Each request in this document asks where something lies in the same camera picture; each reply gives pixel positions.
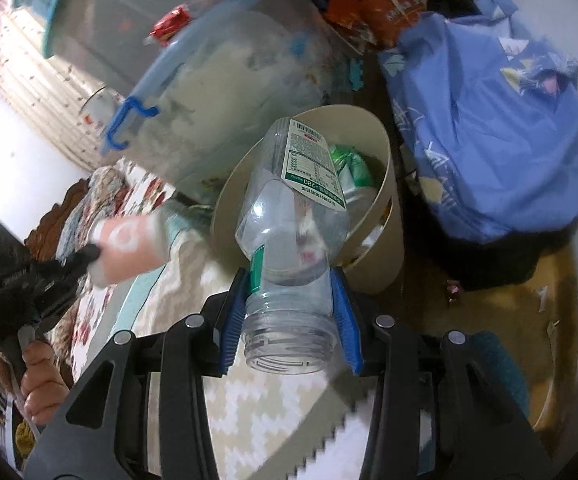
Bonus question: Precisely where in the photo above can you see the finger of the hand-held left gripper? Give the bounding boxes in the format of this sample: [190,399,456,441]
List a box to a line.
[54,242,104,286]

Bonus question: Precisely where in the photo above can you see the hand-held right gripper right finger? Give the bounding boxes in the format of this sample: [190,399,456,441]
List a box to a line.
[329,267,554,480]

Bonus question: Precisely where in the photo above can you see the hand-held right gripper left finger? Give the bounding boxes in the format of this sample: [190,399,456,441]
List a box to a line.
[22,267,247,480]

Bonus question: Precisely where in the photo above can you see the beige waste bin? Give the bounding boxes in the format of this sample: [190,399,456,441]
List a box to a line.
[210,105,404,296]

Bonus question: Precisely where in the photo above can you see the clear plastic bottle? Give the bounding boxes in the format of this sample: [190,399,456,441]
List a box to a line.
[234,116,352,375]

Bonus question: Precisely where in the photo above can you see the person's left hand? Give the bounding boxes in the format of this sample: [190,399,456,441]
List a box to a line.
[19,340,73,426]

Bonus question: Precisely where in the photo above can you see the floral pillow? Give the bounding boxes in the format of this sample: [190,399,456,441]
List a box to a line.
[54,167,125,261]

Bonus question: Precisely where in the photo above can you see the dark wooden headboard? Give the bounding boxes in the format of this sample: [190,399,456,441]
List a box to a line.
[22,177,92,261]

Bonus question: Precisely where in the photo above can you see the red floral quilt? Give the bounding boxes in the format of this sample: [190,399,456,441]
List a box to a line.
[49,157,190,361]

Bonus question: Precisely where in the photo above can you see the beige zigzag blanket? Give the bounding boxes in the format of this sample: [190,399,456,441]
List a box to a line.
[76,230,375,480]

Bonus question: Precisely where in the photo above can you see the green packet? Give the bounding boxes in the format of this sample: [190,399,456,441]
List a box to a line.
[329,144,375,191]

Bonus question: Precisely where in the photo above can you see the beige leaf print curtain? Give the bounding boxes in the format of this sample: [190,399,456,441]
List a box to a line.
[0,0,135,171]

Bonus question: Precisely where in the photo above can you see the blue cloth bag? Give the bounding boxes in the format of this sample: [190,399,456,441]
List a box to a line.
[379,0,578,246]

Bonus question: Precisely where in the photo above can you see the clear storage box blue lid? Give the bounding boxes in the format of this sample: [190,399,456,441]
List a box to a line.
[100,0,370,201]

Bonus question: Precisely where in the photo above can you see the clear storage box teal lid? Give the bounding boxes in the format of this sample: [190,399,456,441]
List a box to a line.
[12,0,305,106]

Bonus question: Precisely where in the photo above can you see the red snack wrapper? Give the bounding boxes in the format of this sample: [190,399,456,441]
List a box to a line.
[144,4,192,43]

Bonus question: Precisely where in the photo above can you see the small orange snack packet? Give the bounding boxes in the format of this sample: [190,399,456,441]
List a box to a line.
[325,0,377,51]

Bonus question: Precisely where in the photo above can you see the large orange snack packet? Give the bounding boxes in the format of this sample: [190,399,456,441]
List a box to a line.
[359,0,442,48]

